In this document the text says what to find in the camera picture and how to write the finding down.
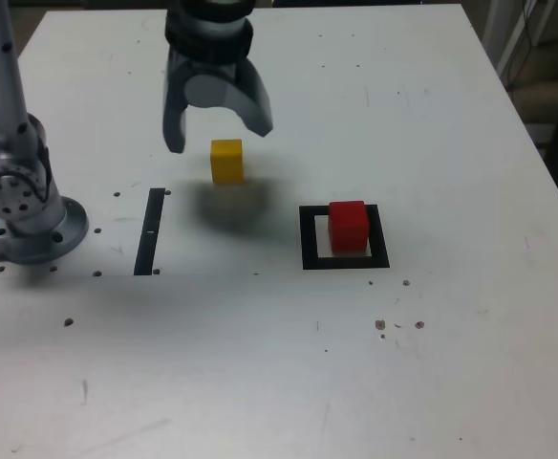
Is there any black tape strip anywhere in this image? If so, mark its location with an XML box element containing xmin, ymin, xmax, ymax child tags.
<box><xmin>133</xmin><ymin>187</ymin><xmax>166</xmax><ymax>277</ymax></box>

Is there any red cube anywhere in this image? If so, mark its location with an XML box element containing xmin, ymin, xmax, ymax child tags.
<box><xmin>327</xmin><ymin>200</ymin><xmax>371</xmax><ymax>253</ymax></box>

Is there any yellow cube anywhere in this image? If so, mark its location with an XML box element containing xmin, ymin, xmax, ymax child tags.
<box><xmin>210</xmin><ymin>139</ymin><xmax>246</xmax><ymax>186</ymax></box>

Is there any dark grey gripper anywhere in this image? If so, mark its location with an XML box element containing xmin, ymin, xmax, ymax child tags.
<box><xmin>161</xmin><ymin>49</ymin><xmax>275</xmax><ymax>155</ymax></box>

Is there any white background frame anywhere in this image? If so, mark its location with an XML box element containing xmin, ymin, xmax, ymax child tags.
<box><xmin>482</xmin><ymin>0</ymin><xmax>558</xmax><ymax>90</ymax></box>

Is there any black tape square outline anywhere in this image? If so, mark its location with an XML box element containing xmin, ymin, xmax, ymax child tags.
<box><xmin>298</xmin><ymin>204</ymin><xmax>391</xmax><ymax>272</ymax></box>

